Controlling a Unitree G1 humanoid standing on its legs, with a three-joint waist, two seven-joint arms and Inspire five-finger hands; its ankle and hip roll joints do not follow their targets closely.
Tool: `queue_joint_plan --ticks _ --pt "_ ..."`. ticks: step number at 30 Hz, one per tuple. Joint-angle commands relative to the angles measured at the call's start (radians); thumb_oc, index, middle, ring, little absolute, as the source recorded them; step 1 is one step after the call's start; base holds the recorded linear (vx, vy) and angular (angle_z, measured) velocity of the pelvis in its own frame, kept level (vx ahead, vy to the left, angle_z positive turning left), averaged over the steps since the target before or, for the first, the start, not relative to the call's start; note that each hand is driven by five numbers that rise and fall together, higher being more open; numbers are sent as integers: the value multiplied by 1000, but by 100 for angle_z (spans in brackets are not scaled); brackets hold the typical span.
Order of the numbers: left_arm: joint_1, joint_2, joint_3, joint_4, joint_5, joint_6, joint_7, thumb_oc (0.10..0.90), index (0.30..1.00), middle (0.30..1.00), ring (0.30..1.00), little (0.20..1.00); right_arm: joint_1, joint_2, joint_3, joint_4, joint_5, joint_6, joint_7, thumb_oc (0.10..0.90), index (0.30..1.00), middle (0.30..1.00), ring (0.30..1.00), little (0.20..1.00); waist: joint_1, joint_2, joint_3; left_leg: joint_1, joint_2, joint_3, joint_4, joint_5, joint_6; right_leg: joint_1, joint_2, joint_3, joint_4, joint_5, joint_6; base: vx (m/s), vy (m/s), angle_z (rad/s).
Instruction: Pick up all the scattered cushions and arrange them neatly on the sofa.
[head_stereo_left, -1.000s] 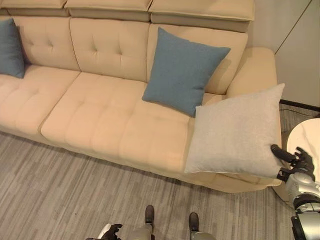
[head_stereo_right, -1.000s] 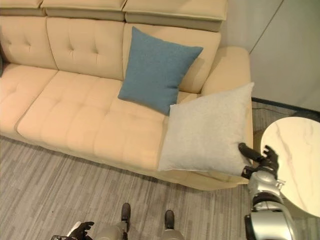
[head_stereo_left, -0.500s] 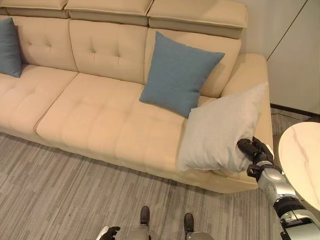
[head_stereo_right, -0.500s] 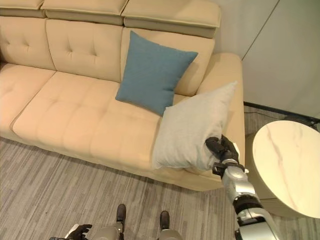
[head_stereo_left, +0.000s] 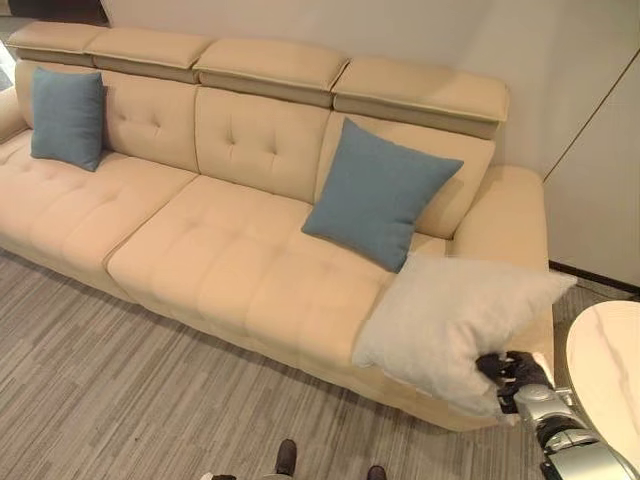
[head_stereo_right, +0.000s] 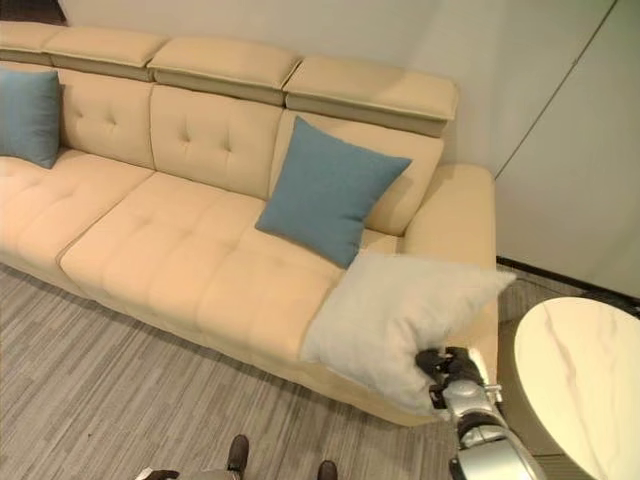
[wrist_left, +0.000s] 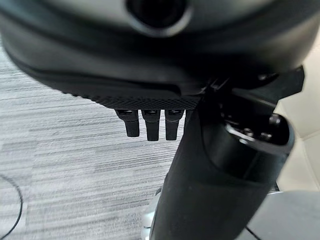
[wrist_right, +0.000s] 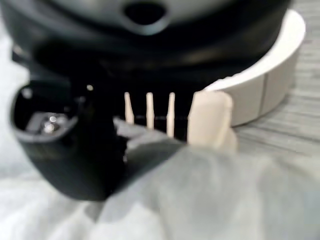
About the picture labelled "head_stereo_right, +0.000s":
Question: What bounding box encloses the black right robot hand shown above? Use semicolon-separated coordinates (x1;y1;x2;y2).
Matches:
413;345;485;396

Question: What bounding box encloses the white square cushion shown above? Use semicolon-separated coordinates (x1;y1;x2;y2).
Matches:
301;251;518;417

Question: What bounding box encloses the beige leather sofa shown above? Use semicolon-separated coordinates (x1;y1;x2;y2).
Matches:
0;21;500;428

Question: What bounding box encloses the round white marble table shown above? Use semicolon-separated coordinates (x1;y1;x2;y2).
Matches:
512;295;640;480

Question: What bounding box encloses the blue square cushion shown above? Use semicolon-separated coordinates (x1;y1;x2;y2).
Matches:
254;115;414;270
0;68;63;170

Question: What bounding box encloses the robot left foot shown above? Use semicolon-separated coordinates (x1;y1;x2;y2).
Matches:
226;434;251;475

